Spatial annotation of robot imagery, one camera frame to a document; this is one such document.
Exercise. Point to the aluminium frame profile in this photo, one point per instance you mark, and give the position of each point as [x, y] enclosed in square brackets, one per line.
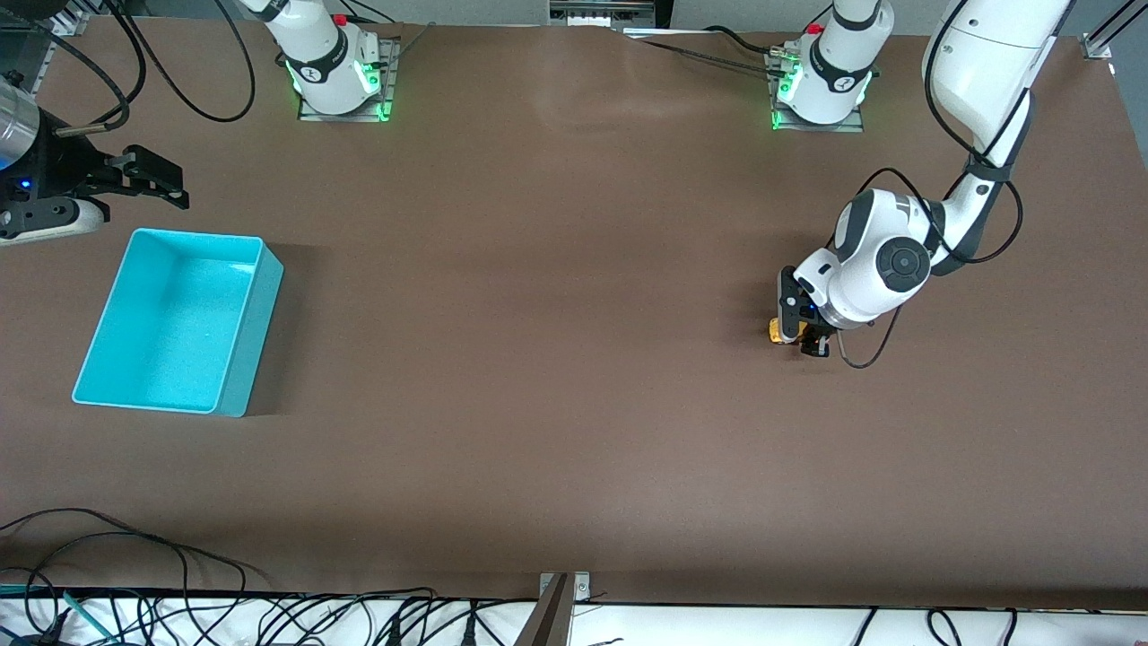
[73, 20]
[1096, 47]

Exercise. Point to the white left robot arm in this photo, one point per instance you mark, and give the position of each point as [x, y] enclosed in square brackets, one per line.
[897, 260]

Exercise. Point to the small metal bracket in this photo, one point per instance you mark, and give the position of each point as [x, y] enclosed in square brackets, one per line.
[581, 588]

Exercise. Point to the yellow beetle toy car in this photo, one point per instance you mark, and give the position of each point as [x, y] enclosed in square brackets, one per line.
[777, 332]

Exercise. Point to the dark grey camera pole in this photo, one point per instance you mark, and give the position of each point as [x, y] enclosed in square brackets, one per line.
[547, 624]

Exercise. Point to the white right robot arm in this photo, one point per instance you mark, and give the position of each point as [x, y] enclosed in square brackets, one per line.
[318, 54]

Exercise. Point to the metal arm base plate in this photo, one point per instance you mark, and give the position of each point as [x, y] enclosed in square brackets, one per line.
[393, 85]
[821, 128]

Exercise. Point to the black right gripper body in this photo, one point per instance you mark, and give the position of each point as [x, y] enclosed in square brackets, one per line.
[61, 168]

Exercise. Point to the metal rail fixture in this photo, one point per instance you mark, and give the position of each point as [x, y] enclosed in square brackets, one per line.
[601, 13]

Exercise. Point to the turquoise plastic bin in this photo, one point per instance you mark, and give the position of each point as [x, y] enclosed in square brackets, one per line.
[170, 332]

